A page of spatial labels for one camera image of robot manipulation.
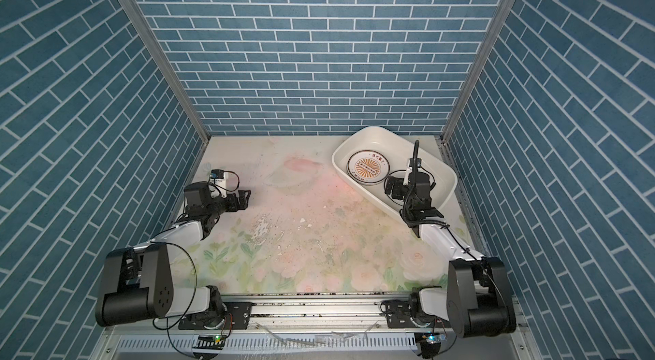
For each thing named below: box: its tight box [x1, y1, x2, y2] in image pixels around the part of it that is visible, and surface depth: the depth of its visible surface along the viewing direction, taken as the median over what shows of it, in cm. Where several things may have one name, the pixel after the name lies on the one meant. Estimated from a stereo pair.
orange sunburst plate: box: [346, 149, 391, 186], surface depth 108 cm
